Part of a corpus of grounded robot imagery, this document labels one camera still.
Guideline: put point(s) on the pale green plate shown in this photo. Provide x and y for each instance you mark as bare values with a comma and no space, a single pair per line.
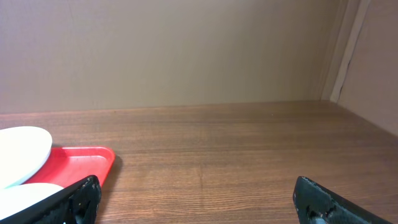
17,198
24,150

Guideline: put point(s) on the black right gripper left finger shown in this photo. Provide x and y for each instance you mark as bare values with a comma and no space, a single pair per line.
77,203

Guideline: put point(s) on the pale green plate top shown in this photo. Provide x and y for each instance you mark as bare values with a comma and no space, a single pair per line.
24,150

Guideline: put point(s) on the pale green plate right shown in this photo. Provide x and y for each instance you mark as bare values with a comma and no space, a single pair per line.
17,198

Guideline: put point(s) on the red plastic tray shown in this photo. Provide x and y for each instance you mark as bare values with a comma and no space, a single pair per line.
67,165

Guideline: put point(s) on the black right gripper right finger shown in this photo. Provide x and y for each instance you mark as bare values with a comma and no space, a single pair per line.
316,204

